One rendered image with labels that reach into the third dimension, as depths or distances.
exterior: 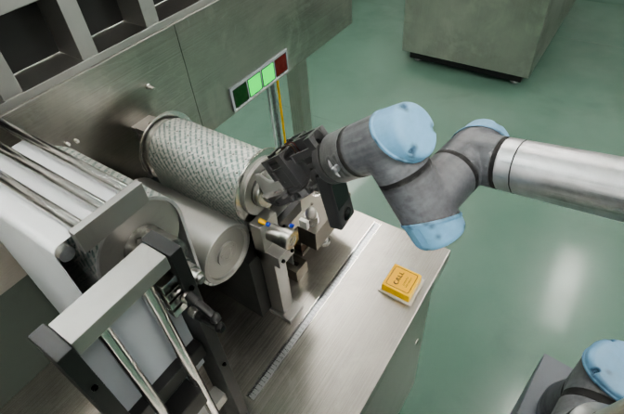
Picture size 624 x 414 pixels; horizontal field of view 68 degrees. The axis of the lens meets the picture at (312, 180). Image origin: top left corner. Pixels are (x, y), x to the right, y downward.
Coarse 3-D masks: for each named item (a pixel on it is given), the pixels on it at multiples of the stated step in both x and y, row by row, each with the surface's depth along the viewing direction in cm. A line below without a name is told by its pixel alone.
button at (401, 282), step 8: (392, 272) 109; (400, 272) 109; (408, 272) 109; (384, 280) 107; (392, 280) 107; (400, 280) 107; (408, 280) 107; (416, 280) 107; (384, 288) 107; (392, 288) 106; (400, 288) 106; (408, 288) 105; (416, 288) 107; (400, 296) 106; (408, 296) 104
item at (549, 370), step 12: (540, 360) 94; (552, 360) 93; (540, 372) 92; (552, 372) 92; (564, 372) 92; (528, 384) 95; (540, 384) 90; (528, 396) 89; (540, 396) 88; (516, 408) 95; (528, 408) 87
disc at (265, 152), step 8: (256, 152) 82; (264, 152) 83; (256, 160) 82; (248, 168) 81; (240, 176) 80; (240, 184) 80; (240, 192) 81; (240, 200) 82; (240, 208) 83; (240, 216) 84; (248, 216) 86
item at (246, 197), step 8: (168, 120) 95; (152, 136) 92; (264, 160) 83; (256, 168) 82; (264, 168) 84; (248, 176) 81; (248, 184) 81; (248, 192) 82; (248, 200) 83; (248, 208) 84; (256, 208) 86
